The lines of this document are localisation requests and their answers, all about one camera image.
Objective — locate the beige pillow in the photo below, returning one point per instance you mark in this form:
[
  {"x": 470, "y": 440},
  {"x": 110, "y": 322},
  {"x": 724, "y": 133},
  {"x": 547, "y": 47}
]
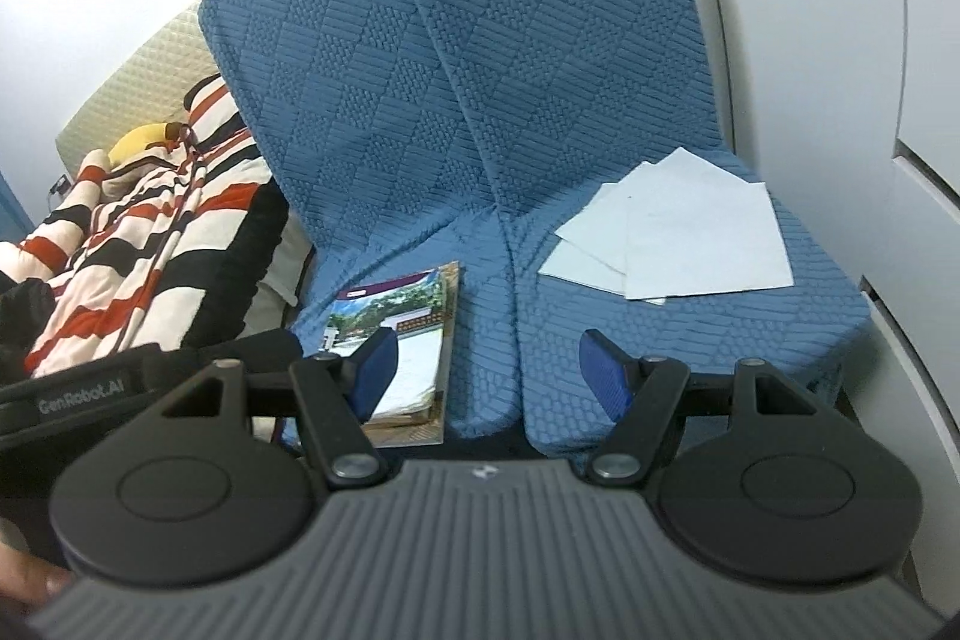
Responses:
[{"x": 289, "y": 265}]

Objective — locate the cream quilted headboard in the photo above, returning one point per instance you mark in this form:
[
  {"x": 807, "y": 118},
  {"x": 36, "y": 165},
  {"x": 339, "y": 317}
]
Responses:
[{"x": 142, "y": 70}]

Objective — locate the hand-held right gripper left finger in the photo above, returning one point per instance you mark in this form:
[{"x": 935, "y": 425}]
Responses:
[{"x": 379, "y": 374}]

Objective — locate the yellow plush toy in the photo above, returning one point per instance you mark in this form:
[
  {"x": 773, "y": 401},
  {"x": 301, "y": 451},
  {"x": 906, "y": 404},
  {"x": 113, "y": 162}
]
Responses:
[{"x": 142, "y": 141}]

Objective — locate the person's left hand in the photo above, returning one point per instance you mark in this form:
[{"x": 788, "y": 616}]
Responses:
[{"x": 30, "y": 580}]

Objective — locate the blue textured floor chair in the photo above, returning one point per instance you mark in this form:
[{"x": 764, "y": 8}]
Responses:
[
  {"x": 562, "y": 10},
  {"x": 337, "y": 85}
]

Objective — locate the brown cover book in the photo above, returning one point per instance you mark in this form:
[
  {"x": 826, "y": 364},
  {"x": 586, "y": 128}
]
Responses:
[{"x": 451, "y": 347}]

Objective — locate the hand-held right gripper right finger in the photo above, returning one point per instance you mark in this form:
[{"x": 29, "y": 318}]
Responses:
[{"x": 607, "y": 377}]

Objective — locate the landscape photo cover booklet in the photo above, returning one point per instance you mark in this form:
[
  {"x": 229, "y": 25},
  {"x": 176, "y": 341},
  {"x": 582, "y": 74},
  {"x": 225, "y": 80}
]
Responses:
[{"x": 360, "y": 314}]

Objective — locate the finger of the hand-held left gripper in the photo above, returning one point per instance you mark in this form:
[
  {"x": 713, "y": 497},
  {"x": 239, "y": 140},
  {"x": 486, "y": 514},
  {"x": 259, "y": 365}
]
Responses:
[{"x": 262, "y": 347}]

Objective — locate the red black white striped blanket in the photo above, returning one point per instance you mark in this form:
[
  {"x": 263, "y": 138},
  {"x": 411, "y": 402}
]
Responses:
[{"x": 150, "y": 250}]

